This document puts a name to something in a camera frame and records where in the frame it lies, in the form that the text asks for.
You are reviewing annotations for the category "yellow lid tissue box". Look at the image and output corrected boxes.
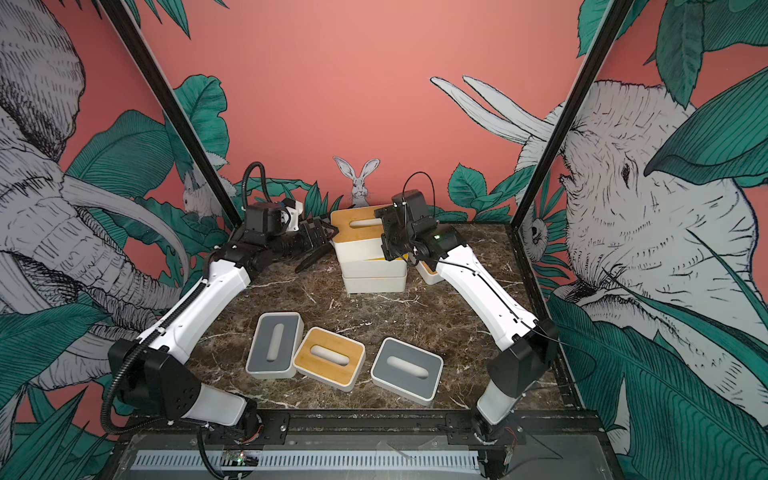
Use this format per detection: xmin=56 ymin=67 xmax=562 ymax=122
xmin=340 ymin=258 xmax=407 ymax=278

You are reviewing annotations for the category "large bamboo lid tissue box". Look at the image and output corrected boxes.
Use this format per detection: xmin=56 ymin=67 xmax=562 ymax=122
xmin=330 ymin=205 xmax=384 ymax=263

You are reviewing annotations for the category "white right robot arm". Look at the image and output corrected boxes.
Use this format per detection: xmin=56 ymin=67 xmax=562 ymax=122
xmin=374 ymin=203 xmax=558 ymax=443

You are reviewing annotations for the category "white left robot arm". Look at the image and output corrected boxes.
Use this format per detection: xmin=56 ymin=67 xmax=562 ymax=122
xmin=100 ymin=218 xmax=339 ymax=437

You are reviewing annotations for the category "small bamboo lid tissue box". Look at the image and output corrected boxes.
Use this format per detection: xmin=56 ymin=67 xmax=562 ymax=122
xmin=416 ymin=261 xmax=443 ymax=285

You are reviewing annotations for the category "white bottom tissue box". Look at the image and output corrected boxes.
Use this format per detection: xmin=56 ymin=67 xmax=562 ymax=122
xmin=342 ymin=275 xmax=407 ymax=294

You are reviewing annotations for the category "grey lid tissue box left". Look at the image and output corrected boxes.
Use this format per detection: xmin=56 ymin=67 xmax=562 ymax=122
xmin=245 ymin=312 xmax=304 ymax=380

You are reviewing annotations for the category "grey lid tissue box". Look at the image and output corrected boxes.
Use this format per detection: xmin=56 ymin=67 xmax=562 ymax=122
xmin=245 ymin=312 xmax=304 ymax=380
xmin=370 ymin=337 xmax=444 ymax=407

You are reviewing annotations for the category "front bamboo lid tissue box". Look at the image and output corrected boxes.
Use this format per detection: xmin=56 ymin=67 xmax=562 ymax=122
xmin=292 ymin=327 xmax=366 ymax=392

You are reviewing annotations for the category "grey lid tissue box right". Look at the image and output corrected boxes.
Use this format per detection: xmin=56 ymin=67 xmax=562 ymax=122
xmin=370 ymin=337 xmax=444 ymax=407

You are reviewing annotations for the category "white vented strip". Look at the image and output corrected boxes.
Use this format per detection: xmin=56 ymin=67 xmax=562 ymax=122
xmin=129 ymin=450 xmax=480 ymax=473

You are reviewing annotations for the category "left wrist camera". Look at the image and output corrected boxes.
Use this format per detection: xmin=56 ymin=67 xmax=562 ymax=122
xmin=245 ymin=199 xmax=304 ymax=236

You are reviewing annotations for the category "black corrugated cable hose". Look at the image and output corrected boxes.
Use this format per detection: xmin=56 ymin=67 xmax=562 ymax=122
xmin=241 ymin=160 xmax=268 ymax=208

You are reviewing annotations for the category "black corner frame post left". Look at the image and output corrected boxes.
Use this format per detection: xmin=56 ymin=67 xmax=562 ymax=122
xmin=98 ymin=0 xmax=242 ymax=227

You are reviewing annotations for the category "black corner frame post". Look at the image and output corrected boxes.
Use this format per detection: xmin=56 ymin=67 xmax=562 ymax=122
xmin=510 ymin=0 xmax=633 ymax=233
xmin=98 ymin=0 xmax=242 ymax=227

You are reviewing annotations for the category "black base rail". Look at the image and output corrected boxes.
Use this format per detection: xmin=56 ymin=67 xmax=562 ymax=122
xmin=118 ymin=407 xmax=610 ymax=450

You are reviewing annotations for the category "black corner frame post right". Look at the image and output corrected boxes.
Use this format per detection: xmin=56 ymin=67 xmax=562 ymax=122
xmin=510 ymin=0 xmax=633 ymax=233

